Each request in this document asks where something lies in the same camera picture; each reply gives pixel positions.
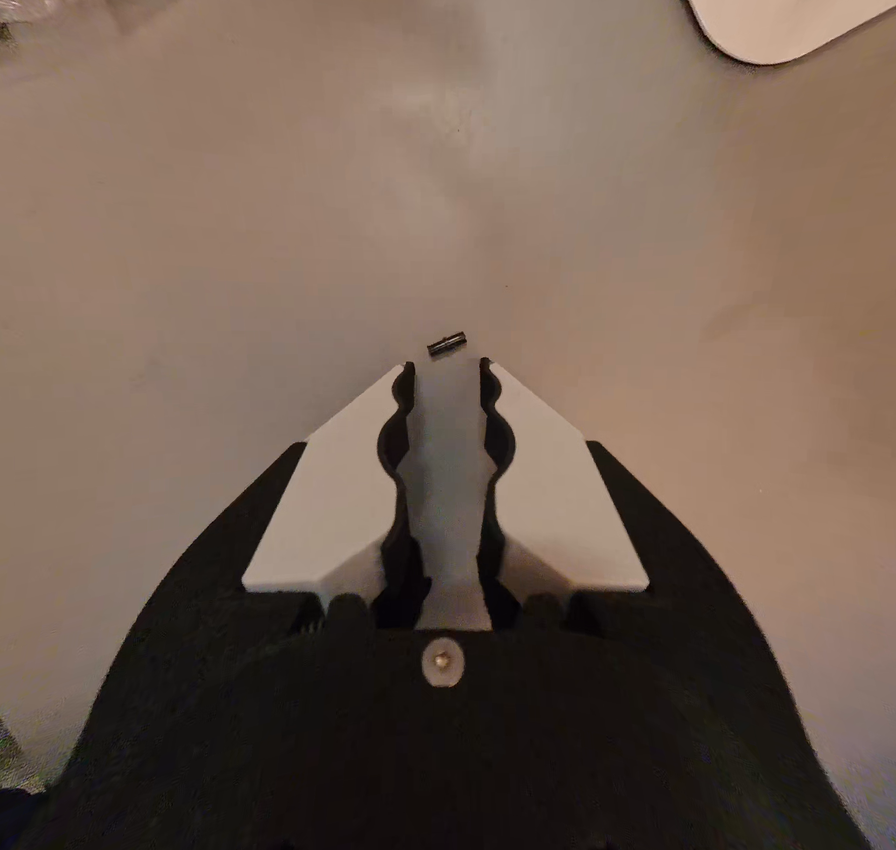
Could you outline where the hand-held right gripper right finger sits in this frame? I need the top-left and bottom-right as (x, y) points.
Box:
(478, 356), (651, 630)

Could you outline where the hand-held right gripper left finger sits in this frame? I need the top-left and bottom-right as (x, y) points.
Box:
(240, 360), (431, 630)

